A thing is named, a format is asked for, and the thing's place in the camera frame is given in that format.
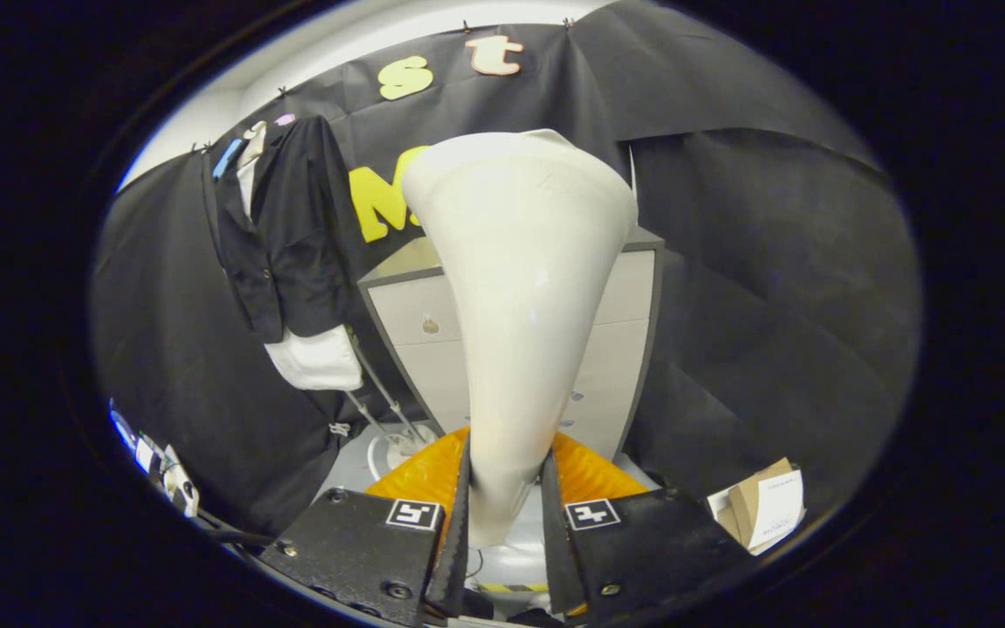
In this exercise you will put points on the white paper sheet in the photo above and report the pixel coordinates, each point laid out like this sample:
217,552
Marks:
777,510

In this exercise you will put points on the white power strip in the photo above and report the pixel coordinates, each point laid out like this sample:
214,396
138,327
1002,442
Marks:
178,484

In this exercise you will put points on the black backdrop cloth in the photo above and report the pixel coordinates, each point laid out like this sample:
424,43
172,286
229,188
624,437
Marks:
773,305

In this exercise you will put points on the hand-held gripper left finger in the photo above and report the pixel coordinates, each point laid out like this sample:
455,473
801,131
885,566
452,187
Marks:
454,558

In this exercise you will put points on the black suit jacket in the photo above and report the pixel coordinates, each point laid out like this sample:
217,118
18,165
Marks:
302,235

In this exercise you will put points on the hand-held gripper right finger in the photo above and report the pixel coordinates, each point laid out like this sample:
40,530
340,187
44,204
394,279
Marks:
555,558

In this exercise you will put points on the mannequin stand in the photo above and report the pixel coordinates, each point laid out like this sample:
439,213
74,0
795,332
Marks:
393,458

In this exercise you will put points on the cream mannequin neck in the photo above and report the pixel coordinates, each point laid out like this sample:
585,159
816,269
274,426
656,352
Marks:
254,144

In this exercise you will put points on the brown cardboard box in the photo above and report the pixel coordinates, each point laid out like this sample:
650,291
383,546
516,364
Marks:
740,513

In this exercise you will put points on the white garment steamer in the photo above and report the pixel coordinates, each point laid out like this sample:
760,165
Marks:
520,305

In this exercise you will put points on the grey and white cabinet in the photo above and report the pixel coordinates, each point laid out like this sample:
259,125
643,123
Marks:
415,305

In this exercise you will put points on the white shirt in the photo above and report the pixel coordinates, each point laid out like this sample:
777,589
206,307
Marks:
319,362

